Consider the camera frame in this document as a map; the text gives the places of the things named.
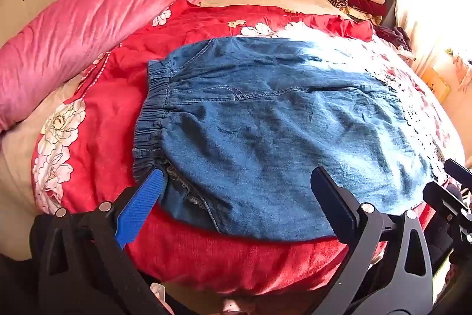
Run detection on blue denim pants lace hem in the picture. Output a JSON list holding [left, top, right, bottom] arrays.
[[132, 35, 448, 241]]

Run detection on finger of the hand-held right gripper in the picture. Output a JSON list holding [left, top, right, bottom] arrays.
[[443, 159, 472, 192], [422, 181, 472, 260]]

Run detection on yellow paper bag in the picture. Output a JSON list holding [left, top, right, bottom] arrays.
[[420, 67, 453, 104]]

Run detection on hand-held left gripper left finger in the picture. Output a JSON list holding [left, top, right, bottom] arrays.
[[37, 167, 174, 315]]

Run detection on pink quilt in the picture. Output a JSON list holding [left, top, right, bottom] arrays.
[[0, 0, 216, 133]]

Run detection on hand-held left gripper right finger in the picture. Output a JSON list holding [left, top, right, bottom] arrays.
[[311, 166, 434, 315]]

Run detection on red floral bedspread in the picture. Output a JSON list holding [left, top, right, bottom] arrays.
[[31, 0, 458, 295]]

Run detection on dark purple clothes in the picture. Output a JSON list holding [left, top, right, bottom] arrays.
[[375, 25, 414, 55]]

